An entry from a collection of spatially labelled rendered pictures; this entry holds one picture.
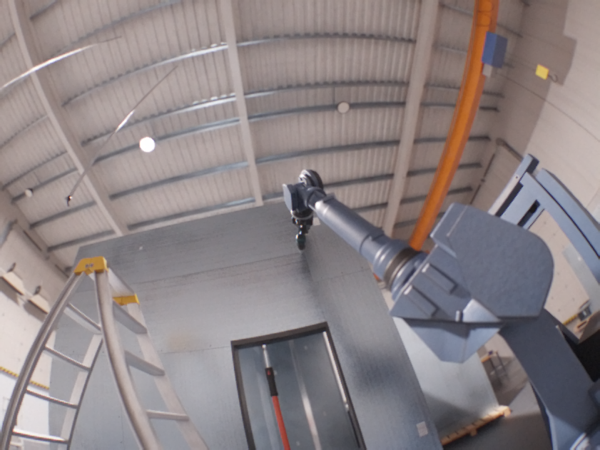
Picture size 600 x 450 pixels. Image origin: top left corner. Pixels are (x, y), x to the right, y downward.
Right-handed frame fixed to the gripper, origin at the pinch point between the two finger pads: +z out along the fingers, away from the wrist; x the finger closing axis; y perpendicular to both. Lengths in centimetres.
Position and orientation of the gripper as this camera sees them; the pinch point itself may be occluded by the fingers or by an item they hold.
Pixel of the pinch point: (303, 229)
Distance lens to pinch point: 168.8
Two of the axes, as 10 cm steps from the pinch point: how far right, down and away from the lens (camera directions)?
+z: 0.4, 6.7, 7.4
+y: 1.4, -7.4, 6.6
